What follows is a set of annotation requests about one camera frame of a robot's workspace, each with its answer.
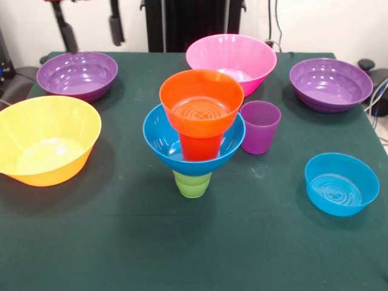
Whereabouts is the dark green table cloth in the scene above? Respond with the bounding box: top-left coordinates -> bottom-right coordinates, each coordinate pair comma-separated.
0,51 -> 388,291

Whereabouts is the black wall cable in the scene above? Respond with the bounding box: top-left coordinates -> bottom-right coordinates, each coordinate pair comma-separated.
267,0 -> 273,42

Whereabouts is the black device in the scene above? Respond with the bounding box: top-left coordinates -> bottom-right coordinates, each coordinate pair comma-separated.
0,27 -> 16,82

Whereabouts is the purple plastic cup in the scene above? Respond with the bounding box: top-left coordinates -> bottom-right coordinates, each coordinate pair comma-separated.
241,100 -> 282,155

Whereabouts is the grey wall cable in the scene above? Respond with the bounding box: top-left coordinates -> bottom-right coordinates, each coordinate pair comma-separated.
274,0 -> 283,48

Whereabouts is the black round knob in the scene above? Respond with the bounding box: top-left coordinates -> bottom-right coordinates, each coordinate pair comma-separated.
357,59 -> 376,73

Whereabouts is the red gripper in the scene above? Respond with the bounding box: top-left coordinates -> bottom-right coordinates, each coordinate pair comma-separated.
44,0 -> 126,54

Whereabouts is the purple plastic bowl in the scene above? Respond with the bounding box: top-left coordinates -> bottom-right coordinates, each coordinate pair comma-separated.
36,51 -> 119,103
289,58 -> 374,113

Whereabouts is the white cable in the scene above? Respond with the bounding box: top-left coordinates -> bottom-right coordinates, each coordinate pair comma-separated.
363,78 -> 388,113

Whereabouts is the low blue plastic bowl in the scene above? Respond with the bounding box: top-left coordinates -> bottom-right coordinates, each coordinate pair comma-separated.
304,152 -> 380,217

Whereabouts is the yellow plastic bowl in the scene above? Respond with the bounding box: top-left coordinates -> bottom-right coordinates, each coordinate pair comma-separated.
0,95 -> 102,187

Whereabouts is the pink plastic bowl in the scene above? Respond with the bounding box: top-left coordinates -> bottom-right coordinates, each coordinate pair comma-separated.
186,33 -> 278,98

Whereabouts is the deep blue plastic bowl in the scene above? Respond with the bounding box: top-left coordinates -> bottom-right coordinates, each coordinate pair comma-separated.
142,103 -> 246,177

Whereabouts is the orange plastic bowl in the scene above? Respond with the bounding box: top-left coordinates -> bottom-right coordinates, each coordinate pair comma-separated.
159,69 -> 245,138

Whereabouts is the blue cable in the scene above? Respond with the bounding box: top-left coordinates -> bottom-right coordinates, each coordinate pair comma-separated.
371,77 -> 388,118

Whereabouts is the green plastic cup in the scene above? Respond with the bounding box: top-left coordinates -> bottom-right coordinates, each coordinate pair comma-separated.
172,169 -> 213,199

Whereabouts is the orange plastic cup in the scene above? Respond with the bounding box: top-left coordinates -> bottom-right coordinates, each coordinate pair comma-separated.
178,132 -> 225,162

